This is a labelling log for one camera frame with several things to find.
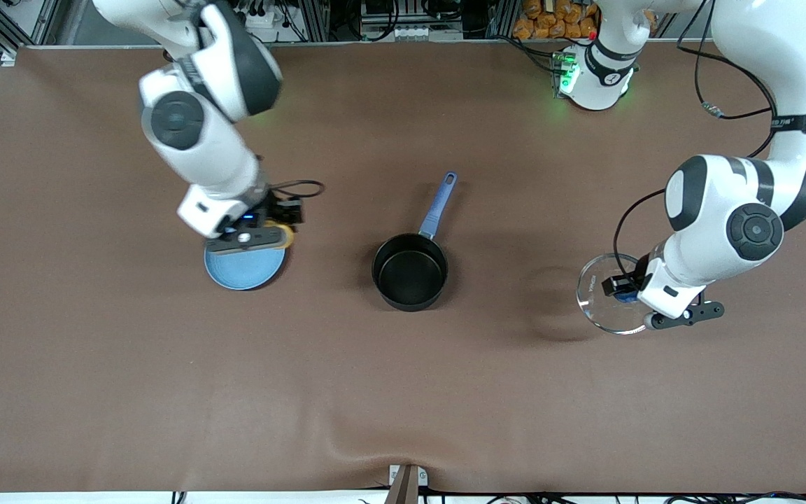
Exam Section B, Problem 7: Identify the blue round plate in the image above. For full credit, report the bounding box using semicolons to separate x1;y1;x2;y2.
204;241;287;292

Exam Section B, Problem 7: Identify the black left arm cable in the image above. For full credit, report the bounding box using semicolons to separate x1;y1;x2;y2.
613;0;806;281

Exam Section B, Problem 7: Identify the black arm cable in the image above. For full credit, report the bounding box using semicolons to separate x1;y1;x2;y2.
613;0;806;281
267;180;325;205

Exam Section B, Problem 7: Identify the black pot with blue handle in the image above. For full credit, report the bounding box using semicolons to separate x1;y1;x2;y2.
371;171;459;313

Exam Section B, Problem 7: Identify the yellow potato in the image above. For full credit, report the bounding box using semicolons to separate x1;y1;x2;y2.
266;220;296;251

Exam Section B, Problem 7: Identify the orange netted bag pile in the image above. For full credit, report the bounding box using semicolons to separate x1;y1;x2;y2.
513;0;659;41

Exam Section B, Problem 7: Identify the metal table edge bracket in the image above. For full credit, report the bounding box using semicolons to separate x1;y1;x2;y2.
388;463;429;504

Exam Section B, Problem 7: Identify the glass lid with steel rim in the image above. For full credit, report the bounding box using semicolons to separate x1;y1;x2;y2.
576;253;657;336

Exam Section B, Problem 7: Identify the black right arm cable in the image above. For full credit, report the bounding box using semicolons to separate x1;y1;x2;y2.
267;180;325;205

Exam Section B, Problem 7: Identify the white power strip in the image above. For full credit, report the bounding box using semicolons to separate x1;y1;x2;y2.
388;24;440;41

